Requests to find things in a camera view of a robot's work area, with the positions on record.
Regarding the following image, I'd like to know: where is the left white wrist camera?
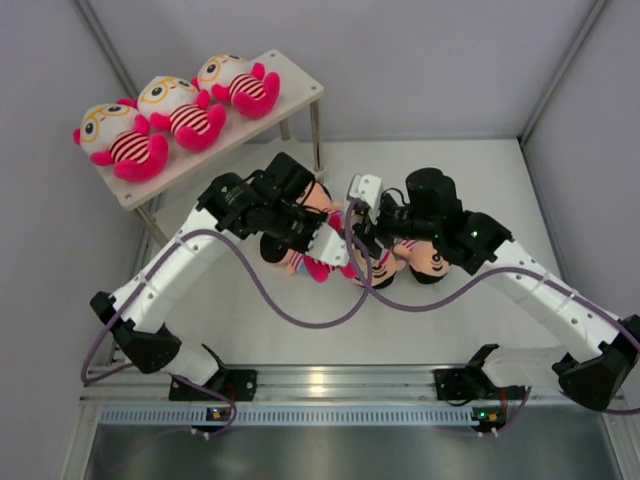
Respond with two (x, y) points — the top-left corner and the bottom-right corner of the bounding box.
(305, 223), (349, 267)

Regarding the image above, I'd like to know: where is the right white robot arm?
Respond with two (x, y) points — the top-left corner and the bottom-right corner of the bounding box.
(345, 168), (639, 412)

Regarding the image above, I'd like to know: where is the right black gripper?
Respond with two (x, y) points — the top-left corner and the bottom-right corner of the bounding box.
(351, 194), (440, 258)

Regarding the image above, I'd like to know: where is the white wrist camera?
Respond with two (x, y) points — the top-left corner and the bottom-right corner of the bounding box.
(305, 223), (349, 267)
(346, 174), (384, 223)

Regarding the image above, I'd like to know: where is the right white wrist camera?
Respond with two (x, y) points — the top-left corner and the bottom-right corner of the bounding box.
(346, 174), (384, 223)

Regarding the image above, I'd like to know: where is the panda plush with glasses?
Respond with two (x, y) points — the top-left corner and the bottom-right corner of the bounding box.
(73, 103), (169, 183)
(192, 54), (281, 119)
(303, 248), (373, 284)
(136, 76), (227, 152)

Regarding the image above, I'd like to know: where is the boy plush near shelf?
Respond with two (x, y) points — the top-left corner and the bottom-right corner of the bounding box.
(296, 180), (343, 217)

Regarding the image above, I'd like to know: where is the aluminium mounting rail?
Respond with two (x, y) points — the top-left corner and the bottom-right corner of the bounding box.
(79, 363), (626, 404)

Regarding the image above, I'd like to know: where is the boy plush showing black hair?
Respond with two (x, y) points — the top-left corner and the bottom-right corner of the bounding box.
(259, 234), (304, 275)

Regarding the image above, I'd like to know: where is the boy plush face up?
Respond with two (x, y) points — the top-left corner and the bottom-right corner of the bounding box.
(352, 248), (405, 289)
(392, 239), (451, 285)

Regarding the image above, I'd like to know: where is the boy plush face up centre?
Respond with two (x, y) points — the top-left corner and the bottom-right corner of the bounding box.
(352, 248), (405, 289)

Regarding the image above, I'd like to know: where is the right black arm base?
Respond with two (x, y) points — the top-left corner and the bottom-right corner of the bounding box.
(433, 366), (526, 403)

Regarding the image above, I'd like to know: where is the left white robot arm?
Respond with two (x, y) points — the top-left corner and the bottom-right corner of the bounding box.
(90, 152), (324, 400)

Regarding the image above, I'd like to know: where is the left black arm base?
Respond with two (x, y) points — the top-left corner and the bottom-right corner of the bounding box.
(169, 368), (258, 402)

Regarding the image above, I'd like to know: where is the white two-tier shelf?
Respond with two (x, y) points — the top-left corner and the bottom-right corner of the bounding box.
(97, 49), (325, 246)

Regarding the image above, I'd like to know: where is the boy plush face up right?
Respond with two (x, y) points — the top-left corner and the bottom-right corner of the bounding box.
(392, 239), (451, 285)

